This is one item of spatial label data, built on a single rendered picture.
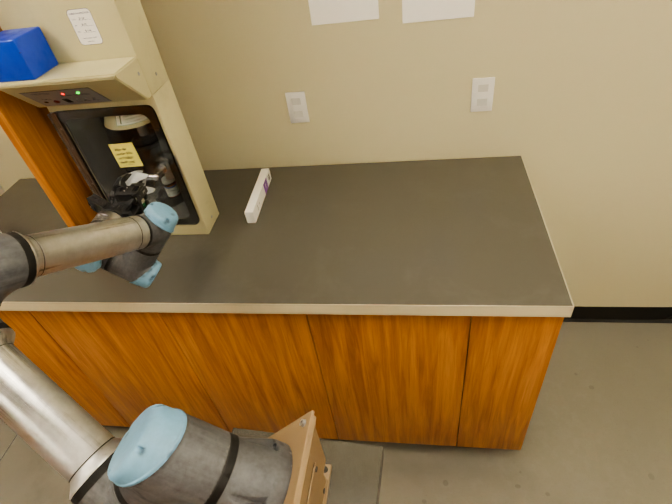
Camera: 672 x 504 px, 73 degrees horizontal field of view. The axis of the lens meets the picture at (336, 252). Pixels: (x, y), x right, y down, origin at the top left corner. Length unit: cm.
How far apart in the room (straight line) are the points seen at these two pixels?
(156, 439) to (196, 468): 7
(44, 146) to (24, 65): 30
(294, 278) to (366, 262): 21
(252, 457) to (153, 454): 14
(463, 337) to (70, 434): 95
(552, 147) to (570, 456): 116
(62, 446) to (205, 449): 24
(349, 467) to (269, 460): 25
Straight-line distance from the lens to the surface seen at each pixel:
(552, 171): 186
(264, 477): 74
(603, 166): 191
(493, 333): 133
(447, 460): 199
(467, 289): 122
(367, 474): 96
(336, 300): 120
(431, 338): 133
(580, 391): 225
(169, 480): 73
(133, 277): 118
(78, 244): 96
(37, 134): 155
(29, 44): 135
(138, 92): 128
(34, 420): 88
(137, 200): 128
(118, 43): 131
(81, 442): 86
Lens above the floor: 183
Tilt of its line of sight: 42 degrees down
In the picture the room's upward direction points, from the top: 10 degrees counter-clockwise
